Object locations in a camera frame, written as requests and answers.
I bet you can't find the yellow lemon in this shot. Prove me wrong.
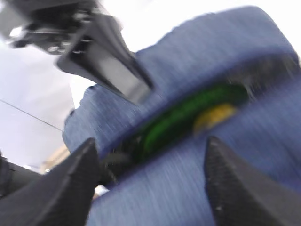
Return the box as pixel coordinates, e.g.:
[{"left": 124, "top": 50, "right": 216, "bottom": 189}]
[{"left": 192, "top": 103, "right": 238, "bottom": 134}]

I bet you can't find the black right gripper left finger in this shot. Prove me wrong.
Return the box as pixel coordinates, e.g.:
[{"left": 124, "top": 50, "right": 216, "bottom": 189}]
[{"left": 0, "top": 138, "right": 100, "bottom": 226}]

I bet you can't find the green cucumber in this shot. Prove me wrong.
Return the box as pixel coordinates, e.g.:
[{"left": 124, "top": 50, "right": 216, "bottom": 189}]
[{"left": 122, "top": 83, "right": 249, "bottom": 162}]

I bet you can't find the navy blue lunch bag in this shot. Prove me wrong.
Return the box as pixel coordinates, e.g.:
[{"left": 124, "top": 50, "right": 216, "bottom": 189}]
[{"left": 63, "top": 6, "right": 301, "bottom": 226}]

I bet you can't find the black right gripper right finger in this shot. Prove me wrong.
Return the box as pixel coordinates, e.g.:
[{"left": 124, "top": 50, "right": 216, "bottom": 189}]
[{"left": 204, "top": 136, "right": 301, "bottom": 226}]

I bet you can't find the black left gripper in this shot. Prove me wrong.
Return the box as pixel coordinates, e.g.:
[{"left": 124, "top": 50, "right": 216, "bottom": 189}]
[{"left": 0, "top": 0, "right": 153, "bottom": 105}]

